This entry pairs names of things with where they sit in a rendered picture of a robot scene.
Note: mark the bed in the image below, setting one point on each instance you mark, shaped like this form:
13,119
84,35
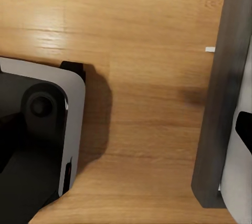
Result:
222,176

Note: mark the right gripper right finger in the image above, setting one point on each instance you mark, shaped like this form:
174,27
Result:
244,128

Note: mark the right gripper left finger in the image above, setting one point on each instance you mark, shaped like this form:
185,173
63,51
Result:
13,127

